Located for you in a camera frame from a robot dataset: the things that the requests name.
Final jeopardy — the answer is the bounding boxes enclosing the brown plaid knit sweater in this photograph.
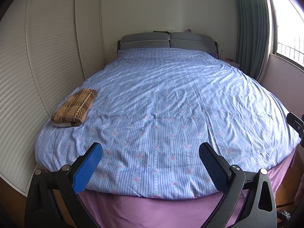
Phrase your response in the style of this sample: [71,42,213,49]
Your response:
[51,89,97,128]

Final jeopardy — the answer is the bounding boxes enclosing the purple bed sheet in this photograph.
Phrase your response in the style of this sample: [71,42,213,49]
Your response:
[76,147,297,228]

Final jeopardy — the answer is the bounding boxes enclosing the white nightstand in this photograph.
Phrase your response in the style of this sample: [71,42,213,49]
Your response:
[224,58,241,69]

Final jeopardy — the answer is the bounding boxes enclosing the green curtain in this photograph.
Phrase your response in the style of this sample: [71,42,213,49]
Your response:
[235,0,272,82]

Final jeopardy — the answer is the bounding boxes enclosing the blue floral striped duvet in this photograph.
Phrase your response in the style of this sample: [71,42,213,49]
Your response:
[35,48,300,200]

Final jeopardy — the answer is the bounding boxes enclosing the grey padded headboard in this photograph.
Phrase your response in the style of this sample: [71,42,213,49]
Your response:
[117,31,219,58]

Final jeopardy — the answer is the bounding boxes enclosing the cream louvered wardrobe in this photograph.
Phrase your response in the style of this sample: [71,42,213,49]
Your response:
[1,0,105,196]

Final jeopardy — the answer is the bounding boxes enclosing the window with dark frame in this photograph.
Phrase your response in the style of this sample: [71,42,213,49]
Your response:
[270,0,303,69]

